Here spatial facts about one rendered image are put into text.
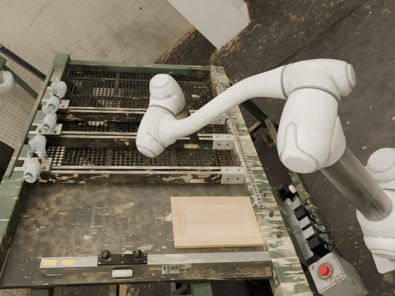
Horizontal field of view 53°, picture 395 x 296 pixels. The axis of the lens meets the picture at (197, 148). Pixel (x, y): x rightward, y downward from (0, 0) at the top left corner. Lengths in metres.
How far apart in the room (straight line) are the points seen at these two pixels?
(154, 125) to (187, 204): 0.74
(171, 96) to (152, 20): 5.80
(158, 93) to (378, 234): 0.87
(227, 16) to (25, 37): 3.89
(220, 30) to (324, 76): 4.59
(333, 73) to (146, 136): 0.62
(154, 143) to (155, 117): 0.09
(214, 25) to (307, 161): 4.69
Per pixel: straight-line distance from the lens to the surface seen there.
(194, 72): 3.23
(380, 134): 3.06
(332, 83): 1.07
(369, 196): 1.29
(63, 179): 2.10
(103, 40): 7.48
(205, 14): 5.51
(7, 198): 1.95
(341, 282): 1.56
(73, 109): 2.59
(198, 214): 1.93
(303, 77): 1.09
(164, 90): 1.36
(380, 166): 1.52
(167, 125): 1.30
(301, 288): 1.73
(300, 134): 0.98
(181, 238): 1.81
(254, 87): 1.20
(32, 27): 7.75
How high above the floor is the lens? 2.21
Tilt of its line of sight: 29 degrees down
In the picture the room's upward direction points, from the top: 53 degrees counter-clockwise
